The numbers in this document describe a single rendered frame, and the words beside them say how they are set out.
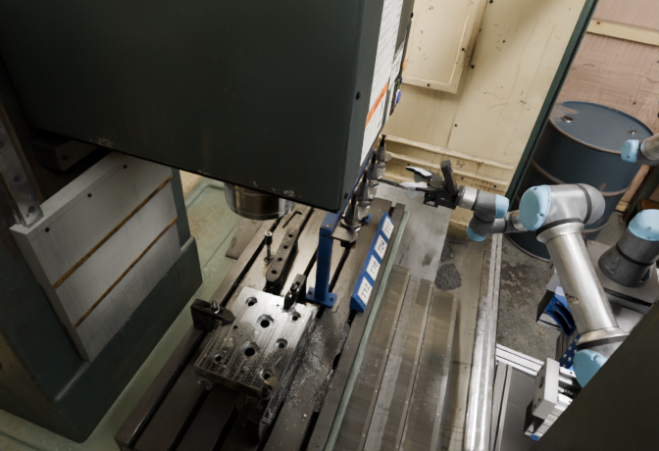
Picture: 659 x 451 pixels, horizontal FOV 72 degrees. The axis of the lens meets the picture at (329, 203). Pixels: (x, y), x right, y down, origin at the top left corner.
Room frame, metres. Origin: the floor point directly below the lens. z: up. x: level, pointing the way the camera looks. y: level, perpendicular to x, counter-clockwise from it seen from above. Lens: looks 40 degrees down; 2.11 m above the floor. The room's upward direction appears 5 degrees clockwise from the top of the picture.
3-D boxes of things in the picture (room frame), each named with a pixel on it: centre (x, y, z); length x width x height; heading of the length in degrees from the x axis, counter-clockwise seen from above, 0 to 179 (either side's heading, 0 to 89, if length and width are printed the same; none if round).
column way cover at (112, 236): (0.87, 0.57, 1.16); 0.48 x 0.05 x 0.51; 164
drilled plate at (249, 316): (0.73, 0.17, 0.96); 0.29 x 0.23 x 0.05; 164
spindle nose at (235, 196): (0.75, 0.14, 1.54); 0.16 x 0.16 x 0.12
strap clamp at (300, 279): (0.89, 0.08, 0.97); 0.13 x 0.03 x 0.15; 164
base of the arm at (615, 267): (1.07, -0.99, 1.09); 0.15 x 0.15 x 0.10
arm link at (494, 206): (1.20, -0.54, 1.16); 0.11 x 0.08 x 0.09; 74
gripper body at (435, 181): (1.25, -0.38, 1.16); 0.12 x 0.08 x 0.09; 74
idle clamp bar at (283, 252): (1.08, 0.14, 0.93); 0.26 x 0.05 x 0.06; 169
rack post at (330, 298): (0.95, 0.00, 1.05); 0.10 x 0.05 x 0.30; 74
